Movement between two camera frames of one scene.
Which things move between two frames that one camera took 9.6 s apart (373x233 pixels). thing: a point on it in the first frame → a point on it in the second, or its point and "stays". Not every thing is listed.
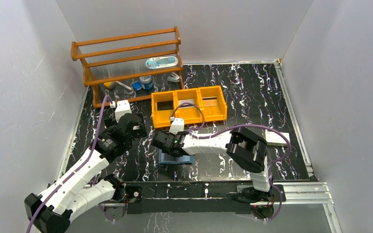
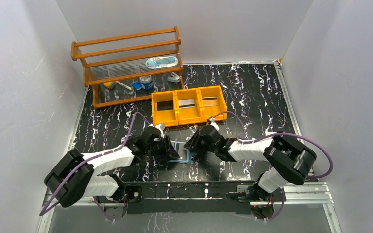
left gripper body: x=130 y=124 → x=167 y=146
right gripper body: x=160 y=141 → x=193 y=144
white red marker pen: x=124 y=85 stays
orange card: x=210 y=101 stays
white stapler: x=174 y=77 stays
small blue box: x=137 y=85 stays
